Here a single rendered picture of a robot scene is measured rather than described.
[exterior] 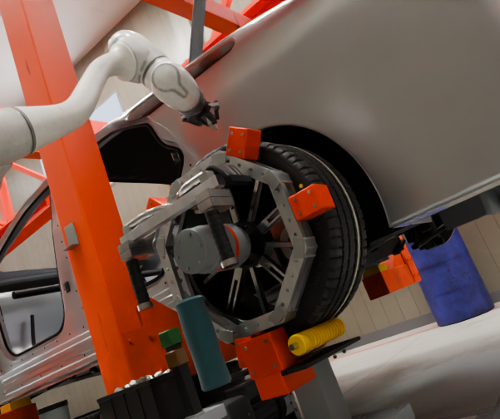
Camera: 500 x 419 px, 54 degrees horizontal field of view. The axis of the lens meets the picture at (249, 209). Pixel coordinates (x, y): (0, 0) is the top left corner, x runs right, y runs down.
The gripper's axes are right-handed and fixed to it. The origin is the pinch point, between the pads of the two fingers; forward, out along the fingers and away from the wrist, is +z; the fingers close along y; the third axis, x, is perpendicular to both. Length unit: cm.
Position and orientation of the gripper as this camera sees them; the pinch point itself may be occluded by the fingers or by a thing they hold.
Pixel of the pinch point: (212, 123)
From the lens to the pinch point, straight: 169.1
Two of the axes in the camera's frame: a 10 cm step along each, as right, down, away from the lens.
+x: -2.8, -9.4, 1.9
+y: 9.3, -3.2, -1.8
